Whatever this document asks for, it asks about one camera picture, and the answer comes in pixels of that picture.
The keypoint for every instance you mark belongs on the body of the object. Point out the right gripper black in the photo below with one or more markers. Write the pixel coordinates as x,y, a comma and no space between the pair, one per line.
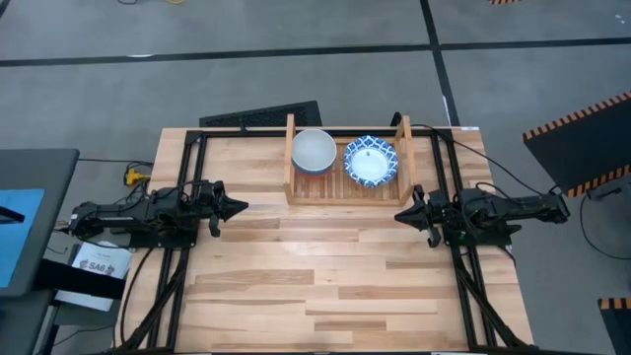
436,209

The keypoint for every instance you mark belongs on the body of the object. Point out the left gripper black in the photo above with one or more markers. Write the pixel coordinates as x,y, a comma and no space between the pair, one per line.
212,199

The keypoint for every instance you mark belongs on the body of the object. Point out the blue floral paper bowl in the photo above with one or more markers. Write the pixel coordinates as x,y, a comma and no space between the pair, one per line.
370,163

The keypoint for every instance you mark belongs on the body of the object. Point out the teal bowl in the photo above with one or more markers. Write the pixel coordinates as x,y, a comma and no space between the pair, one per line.
300,169

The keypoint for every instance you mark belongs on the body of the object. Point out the white ceramic bowl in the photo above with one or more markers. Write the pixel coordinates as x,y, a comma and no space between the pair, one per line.
313,150

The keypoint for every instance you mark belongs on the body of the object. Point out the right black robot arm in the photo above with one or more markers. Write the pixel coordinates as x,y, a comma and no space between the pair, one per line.
512,207

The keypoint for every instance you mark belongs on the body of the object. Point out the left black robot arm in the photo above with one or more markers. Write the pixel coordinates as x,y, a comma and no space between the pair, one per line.
123,214

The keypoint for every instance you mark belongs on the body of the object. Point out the wooden shelf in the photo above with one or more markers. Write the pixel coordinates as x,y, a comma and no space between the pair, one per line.
345,197

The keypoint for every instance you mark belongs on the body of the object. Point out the yellow plug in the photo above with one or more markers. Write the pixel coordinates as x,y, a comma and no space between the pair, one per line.
133,176

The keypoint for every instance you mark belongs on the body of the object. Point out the white printed booklet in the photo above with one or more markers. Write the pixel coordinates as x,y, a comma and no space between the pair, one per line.
98,259

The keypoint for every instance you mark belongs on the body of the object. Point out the black mat orange striped edge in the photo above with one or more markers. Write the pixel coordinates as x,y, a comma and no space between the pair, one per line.
581,153
618,330
503,2

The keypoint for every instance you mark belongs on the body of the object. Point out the grey desk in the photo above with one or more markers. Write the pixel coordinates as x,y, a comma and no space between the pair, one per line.
49,170

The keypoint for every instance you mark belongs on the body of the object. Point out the blue panel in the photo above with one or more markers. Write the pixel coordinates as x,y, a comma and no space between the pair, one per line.
20,236

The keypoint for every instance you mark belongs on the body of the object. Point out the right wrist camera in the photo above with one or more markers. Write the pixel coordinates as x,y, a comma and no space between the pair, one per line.
434,236

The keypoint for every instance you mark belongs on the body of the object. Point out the black table frame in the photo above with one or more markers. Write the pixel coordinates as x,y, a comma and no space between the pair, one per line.
246,133

